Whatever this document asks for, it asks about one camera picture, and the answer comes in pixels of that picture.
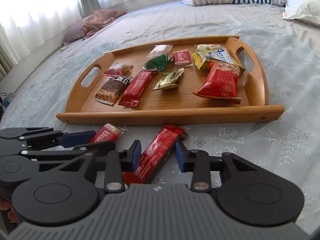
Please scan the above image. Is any cream nougat snack packet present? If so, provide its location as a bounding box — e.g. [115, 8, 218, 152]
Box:
[194, 44, 225, 51]

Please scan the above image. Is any blue snowflake bedspread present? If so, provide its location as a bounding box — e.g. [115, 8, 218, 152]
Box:
[1, 1, 319, 233]

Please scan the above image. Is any gold foil snack packet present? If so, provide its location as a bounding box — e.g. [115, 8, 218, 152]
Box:
[153, 68, 184, 90]

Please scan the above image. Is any clear white candy packet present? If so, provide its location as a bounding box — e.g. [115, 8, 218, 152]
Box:
[147, 44, 173, 59]

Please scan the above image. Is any yellow snack packet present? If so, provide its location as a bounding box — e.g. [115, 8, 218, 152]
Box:
[191, 49, 245, 70]

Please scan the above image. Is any small red biscuit packet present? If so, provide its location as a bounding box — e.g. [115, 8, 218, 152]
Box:
[89, 124, 125, 143]

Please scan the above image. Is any large red peanut bag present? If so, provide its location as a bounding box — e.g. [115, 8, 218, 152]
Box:
[193, 62, 245, 105]

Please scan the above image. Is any pink crumpled cloth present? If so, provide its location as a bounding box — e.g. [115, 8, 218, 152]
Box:
[81, 9, 126, 40]

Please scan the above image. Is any green snack packet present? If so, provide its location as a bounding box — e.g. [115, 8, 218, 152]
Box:
[142, 54, 173, 72]

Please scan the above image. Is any clear red-bottom snack packet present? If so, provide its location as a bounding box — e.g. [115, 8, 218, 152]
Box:
[103, 63, 133, 76]

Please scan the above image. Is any long red wafer bar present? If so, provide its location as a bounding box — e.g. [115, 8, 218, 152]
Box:
[123, 125, 187, 185]

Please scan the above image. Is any wooden serving tray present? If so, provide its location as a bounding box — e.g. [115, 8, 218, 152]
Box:
[56, 35, 286, 127]

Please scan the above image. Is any small red Biscoff packet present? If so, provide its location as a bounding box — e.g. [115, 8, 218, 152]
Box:
[173, 50, 192, 70]

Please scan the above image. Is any white pillow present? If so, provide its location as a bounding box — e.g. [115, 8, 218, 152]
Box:
[283, 0, 319, 28]

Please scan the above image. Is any white curtain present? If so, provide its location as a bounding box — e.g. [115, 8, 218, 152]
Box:
[0, 0, 296, 63]

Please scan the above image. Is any brown peanut snack packet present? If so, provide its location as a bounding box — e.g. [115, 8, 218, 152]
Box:
[94, 76, 132, 106]

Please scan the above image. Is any purple pillow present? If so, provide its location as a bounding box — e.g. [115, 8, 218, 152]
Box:
[62, 19, 84, 46]

